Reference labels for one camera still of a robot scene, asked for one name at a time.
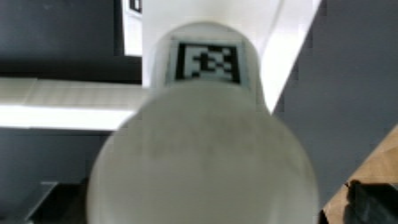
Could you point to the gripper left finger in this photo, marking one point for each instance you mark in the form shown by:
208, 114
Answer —
54, 205

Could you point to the white lamp base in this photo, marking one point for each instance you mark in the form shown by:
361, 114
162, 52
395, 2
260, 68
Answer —
272, 21

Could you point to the white border frame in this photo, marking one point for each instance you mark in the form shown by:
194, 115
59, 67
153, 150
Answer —
71, 105

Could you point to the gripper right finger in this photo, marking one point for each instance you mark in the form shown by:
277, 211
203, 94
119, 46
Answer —
372, 207

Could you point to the white lamp bulb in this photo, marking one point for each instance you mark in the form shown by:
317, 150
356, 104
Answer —
203, 164

